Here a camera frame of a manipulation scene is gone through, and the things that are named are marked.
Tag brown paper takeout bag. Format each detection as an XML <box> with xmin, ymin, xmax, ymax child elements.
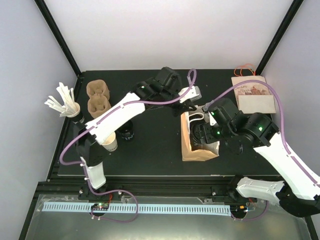
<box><xmin>180</xmin><ymin>105</ymin><xmax>220</xmax><ymax>162</ymax></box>

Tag stack of black cup lids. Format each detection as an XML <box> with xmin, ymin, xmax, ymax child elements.
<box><xmin>116</xmin><ymin>120</ymin><xmax>134</xmax><ymax>141</ymax></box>

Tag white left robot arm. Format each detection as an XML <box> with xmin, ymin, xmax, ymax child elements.
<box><xmin>74</xmin><ymin>67</ymin><xmax>200</xmax><ymax>200</ymax></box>

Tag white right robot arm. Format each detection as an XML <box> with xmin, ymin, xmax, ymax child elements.
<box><xmin>189</xmin><ymin>98</ymin><xmax>320</xmax><ymax>218</ymax></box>

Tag white paper coffee cup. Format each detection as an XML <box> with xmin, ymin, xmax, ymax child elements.
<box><xmin>102</xmin><ymin>132</ymin><xmax>118</xmax><ymax>152</ymax></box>

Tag stack of pulp cup carriers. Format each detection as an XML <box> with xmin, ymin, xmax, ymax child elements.
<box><xmin>86</xmin><ymin>79</ymin><xmax>111</xmax><ymax>119</ymax></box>

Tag cup of white wrapped stirrers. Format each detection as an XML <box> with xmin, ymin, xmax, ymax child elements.
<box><xmin>44</xmin><ymin>82</ymin><xmax>85</xmax><ymax>124</ymax></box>

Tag printed paper bag orange handles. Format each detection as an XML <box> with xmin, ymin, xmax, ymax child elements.
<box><xmin>231</xmin><ymin>63</ymin><xmax>276</xmax><ymax>114</ymax></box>

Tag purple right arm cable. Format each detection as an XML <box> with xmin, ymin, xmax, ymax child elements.
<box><xmin>203</xmin><ymin>79</ymin><xmax>320</xmax><ymax>222</ymax></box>

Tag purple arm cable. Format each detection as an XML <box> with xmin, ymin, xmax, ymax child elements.
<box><xmin>203</xmin><ymin>79</ymin><xmax>320</xmax><ymax>222</ymax></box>
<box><xmin>59</xmin><ymin>68</ymin><xmax>198</xmax><ymax>223</ymax></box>

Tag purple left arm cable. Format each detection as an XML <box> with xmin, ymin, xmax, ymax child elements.
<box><xmin>59</xmin><ymin>68</ymin><xmax>198</xmax><ymax>223</ymax></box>

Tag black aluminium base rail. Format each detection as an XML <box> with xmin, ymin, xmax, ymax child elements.
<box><xmin>37</xmin><ymin>174</ymin><xmax>301</xmax><ymax>203</ymax></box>

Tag black right frame post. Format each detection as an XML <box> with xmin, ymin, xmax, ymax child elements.
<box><xmin>255</xmin><ymin>0</ymin><xmax>304</xmax><ymax>75</ymax></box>

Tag black frame post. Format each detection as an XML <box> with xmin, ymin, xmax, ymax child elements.
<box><xmin>255</xmin><ymin>0</ymin><xmax>304</xmax><ymax>75</ymax></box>
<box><xmin>34</xmin><ymin>0</ymin><xmax>82</xmax><ymax>77</ymax></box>

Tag light blue cable duct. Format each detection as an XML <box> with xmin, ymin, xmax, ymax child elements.
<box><xmin>42</xmin><ymin>202</ymin><xmax>231</xmax><ymax>217</ymax></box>

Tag black left frame post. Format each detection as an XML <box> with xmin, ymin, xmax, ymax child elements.
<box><xmin>34</xmin><ymin>0</ymin><xmax>82</xmax><ymax>77</ymax></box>

